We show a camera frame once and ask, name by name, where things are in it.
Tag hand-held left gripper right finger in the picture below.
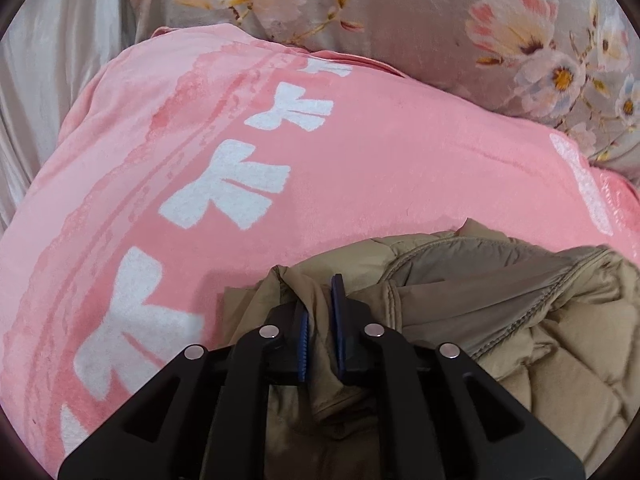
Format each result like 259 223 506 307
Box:
331 274 586 480

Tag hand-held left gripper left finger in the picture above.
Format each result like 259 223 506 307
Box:
57 301 310 480

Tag tan quilted jacket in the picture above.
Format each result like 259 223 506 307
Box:
216 217 640 480

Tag pink printed blanket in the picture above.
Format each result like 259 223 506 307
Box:
0 24 640 480

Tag grey floral sheet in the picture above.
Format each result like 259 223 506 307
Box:
127 0 640 186

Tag silver satin curtain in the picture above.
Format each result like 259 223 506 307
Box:
0 0 138 233

